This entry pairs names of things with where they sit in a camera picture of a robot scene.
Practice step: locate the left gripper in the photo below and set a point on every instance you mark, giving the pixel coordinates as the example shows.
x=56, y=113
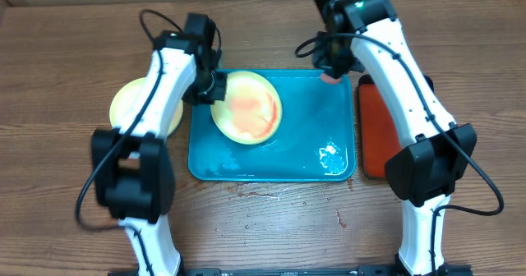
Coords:
x=218, y=93

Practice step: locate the green and orange sponge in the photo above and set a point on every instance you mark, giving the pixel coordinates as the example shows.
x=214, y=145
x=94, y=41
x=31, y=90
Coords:
x=330, y=80

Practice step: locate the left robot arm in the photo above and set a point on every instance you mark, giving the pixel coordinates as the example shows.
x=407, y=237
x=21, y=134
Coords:
x=132, y=172

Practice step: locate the black tray with red liquid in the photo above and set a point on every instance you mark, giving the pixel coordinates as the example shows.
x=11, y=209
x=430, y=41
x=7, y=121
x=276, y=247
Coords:
x=379, y=137

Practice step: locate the yellow-green plate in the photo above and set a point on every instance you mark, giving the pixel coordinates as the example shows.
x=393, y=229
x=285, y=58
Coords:
x=126, y=96
x=251, y=110

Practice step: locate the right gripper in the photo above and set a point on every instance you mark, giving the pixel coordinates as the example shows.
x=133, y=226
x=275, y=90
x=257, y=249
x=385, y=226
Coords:
x=321, y=62

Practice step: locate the teal plastic tray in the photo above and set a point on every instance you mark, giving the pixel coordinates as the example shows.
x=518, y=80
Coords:
x=315, y=141

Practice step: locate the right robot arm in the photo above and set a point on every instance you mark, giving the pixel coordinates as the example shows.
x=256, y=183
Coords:
x=367, y=35

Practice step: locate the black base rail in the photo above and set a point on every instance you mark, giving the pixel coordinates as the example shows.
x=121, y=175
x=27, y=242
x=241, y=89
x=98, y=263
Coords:
x=362, y=270

